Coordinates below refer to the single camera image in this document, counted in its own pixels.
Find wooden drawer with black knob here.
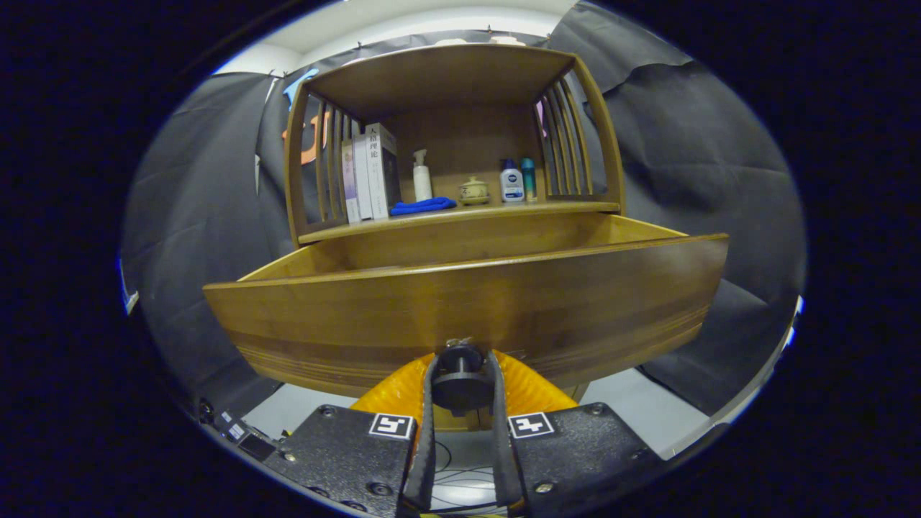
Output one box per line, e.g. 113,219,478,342
204,212,729,414

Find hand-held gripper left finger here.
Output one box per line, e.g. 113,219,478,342
263,353,440,518

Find grey portrait cover book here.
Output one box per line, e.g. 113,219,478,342
364,122,401,219

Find blue folded cloth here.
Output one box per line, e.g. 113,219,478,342
390,196,458,217

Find white book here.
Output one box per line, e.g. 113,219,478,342
351,133,375,222

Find white lotion bottle blue cap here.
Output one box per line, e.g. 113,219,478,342
499,158,525,203

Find thin black floor cables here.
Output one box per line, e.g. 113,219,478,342
435,440,499,508

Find beige lidded tea bowl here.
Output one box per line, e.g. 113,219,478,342
458,176,491,206

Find wooden cabinet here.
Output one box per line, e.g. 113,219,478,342
283,43,625,432

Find wooden countertop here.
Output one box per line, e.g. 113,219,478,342
299,200,621,244

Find purple spine book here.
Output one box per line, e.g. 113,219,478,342
341,139,360,224

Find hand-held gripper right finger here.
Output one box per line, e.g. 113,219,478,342
489,353,663,513

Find white pump bottle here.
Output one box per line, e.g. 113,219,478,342
412,149,434,203

